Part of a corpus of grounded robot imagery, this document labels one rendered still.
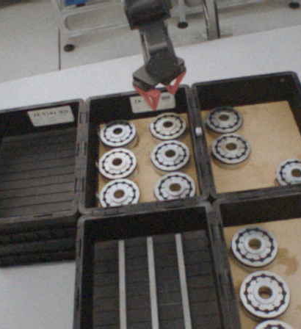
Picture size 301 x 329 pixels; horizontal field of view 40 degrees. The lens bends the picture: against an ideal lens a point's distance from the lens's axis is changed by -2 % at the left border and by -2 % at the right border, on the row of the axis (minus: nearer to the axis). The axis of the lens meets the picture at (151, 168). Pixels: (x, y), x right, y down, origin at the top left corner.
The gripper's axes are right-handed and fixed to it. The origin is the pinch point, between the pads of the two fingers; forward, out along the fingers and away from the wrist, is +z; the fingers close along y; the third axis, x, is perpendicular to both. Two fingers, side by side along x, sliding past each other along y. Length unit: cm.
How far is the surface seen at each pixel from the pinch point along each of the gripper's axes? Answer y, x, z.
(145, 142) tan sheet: 1.6, 10.8, 23.6
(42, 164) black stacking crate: -22.0, 29.5, 23.9
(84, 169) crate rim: -19.6, 10.0, 13.6
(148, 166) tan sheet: -4.2, 4.3, 23.5
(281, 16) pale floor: 196, 74, 108
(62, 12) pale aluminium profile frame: 85, 175, 80
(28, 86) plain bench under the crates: 3, 78, 37
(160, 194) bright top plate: -10.6, -6.1, 20.6
